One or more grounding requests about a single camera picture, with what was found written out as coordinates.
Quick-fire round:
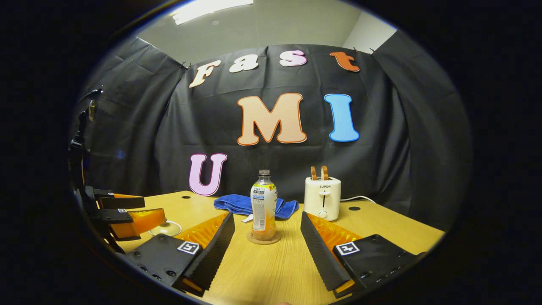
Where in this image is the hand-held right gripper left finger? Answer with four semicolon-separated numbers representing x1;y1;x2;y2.
124;211;236;297

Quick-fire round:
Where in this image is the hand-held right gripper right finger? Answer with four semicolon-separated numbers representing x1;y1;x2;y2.
299;211;426;299

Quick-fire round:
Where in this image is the round brown coaster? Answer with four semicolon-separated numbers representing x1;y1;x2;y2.
246;230;282;246

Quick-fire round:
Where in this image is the plastic water bottle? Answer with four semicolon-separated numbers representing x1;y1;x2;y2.
250;169;279;242

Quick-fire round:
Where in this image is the white saucer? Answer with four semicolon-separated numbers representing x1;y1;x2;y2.
147;220;183;238

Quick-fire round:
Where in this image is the folded blue towel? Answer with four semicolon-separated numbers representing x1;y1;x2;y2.
213;194;300;223

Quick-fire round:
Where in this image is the white toaster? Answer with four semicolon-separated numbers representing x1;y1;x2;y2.
304;176;342;222

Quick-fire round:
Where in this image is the black backdrop cloth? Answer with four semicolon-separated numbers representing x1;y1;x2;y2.
70;30;473;232

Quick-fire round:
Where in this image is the white toaster cable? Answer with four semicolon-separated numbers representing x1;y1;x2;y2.
340;195;377;205

